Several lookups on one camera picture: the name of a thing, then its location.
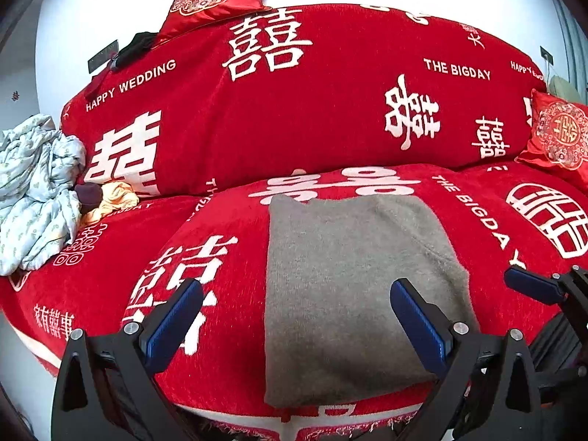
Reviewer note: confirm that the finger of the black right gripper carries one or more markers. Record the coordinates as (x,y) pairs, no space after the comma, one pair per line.
(541,289)

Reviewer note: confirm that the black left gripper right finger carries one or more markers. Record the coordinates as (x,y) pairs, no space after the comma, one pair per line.
(486,388)

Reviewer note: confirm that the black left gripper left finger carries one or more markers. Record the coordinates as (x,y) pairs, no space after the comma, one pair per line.
(105,388)

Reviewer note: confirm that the grey knitted sweater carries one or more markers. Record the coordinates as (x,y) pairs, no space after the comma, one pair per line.
(330,333)

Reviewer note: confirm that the red embroidered cushion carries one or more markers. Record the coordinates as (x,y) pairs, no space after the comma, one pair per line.
(187,15)
(559,139)

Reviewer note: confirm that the orange cloth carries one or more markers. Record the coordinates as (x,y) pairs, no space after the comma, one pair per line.
(117,196)

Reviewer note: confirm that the dark maroon cloth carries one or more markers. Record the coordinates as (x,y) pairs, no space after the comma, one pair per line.
(90,196)

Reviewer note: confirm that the light patterned crumpled blanket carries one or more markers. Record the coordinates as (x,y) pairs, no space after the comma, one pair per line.
(40,210)

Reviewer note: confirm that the black garment on sofa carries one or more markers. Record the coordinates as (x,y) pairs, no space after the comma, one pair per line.
(138,46)

